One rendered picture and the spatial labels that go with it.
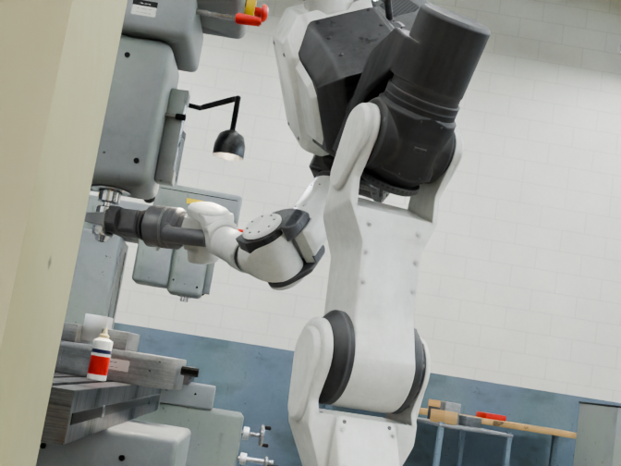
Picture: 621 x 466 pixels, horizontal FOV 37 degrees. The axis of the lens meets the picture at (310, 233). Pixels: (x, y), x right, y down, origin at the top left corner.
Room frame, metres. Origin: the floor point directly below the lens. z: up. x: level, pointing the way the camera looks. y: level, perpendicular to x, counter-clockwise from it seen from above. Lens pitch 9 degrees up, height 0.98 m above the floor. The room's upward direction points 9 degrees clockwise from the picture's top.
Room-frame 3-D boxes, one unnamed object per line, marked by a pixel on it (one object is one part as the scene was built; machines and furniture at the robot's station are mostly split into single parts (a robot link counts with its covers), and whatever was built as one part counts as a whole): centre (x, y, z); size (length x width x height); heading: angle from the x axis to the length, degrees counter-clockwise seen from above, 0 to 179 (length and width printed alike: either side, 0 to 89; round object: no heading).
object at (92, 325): (2.14, 0.45, 1.01); 0.06 x 0.05 x 0.06; 179
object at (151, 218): (1.96, 0.35, 1.24); 0.13 x 0.12 x 0.10; 163
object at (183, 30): (1.99, 0.48, 1.68); 0.34 x 0.24 x 0.10; 92
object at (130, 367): (2.14, 0.42, 0.96); 0.35 x 0.15 x 0.11; 89
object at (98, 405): (2.03, 0.44, 0.86); 1.24 x 0.23 x 0.08; 2
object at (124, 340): (2.14, 0.39, 0.99); 0.15 x 0.06 x 0.04; 179
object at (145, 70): (1.99, 0.45, 1.47); 0.21 x 0.19 x 0.32; 2
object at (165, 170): (1.99, 0.33, 1.45); 0.04 x 0.04 x 0.21; 2
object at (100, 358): (1.97, 0.39, 0.96); 0.04 x 0.04 x 0.11
